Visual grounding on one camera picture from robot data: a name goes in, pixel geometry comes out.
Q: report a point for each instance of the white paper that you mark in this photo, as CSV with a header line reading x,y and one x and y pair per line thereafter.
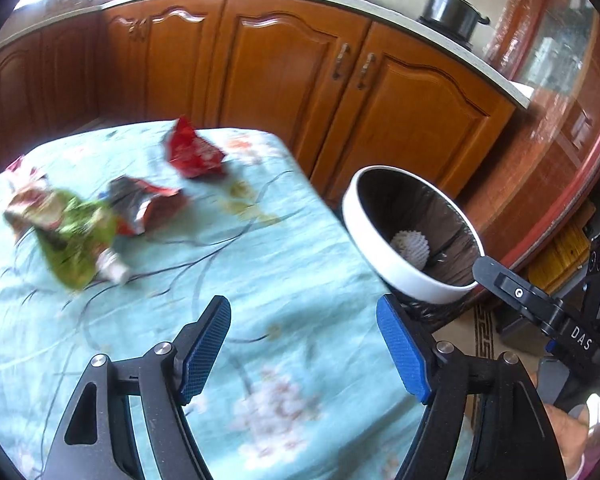
x,y
114,266

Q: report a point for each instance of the wooden base cabinets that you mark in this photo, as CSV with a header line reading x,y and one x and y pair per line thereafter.
x,y
280,70

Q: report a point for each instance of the wooden glass door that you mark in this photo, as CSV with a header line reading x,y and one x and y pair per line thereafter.
x,y
555,85

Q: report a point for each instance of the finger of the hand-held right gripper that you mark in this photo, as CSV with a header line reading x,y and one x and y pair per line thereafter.
x,y
515,292

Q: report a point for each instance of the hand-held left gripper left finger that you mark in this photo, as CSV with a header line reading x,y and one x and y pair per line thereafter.
x,y
205,350

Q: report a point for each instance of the turquoise floral tablecloth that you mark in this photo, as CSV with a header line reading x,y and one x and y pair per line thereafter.
x,y
280,270

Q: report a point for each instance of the red green snack packet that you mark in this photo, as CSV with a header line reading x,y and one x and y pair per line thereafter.
x,y
27,195

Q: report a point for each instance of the foil snack wrapper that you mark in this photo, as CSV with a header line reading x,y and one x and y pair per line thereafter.
x,y
140,205

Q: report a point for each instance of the dark steel cooking pot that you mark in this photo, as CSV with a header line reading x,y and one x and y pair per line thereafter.
x,y
452,10

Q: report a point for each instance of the patterned floor rug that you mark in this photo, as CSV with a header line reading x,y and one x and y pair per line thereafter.
x,y
485,335

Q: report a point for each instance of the large white foam fruit net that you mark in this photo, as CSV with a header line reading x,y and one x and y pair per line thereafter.
x,y
410,249

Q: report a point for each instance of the person's right hand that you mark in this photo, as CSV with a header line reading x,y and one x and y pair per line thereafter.
x,y
567,440

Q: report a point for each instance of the green foil snack packet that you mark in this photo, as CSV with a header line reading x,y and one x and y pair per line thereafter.
x,y
75,240

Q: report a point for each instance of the white bin with black bag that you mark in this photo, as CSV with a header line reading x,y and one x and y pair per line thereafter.
x,y
370,250

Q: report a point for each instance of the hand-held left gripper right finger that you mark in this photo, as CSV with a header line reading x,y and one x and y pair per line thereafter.
x,y
402,350

